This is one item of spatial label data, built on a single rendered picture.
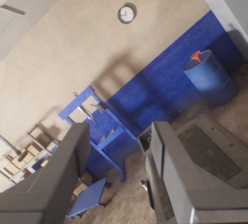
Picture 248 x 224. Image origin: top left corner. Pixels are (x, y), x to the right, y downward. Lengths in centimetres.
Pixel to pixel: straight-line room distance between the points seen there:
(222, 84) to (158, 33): 154
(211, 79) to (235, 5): 127
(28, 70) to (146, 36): 253
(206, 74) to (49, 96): 316
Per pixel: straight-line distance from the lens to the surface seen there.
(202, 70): 334
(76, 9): 392
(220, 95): 358
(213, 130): 99
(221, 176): 80
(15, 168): 482
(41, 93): 423
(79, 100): 344
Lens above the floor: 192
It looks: 12 degrees down
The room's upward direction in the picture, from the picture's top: 43 degrees counter-clockwise
